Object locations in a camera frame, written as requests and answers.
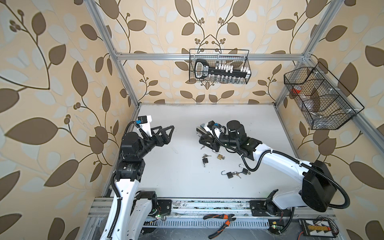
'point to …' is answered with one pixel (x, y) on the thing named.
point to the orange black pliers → (227, 218)
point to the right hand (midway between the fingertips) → (202, 139)
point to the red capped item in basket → (297, 89)
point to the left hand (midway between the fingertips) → (168, 127)
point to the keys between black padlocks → (236, 173)
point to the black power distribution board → (319, 226)
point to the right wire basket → (323, 102)
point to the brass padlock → (220, 156)
